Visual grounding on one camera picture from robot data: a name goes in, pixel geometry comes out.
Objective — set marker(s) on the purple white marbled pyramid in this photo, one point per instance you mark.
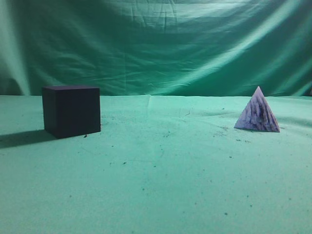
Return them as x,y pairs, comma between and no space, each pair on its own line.
257,115

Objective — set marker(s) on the green table cloth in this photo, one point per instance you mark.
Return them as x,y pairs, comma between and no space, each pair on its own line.
160,165

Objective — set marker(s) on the dark purple cube block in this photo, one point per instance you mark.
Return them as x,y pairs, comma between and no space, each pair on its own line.
71,110

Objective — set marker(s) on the green backdrop cloth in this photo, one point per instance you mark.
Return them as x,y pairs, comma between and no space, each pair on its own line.
157,47

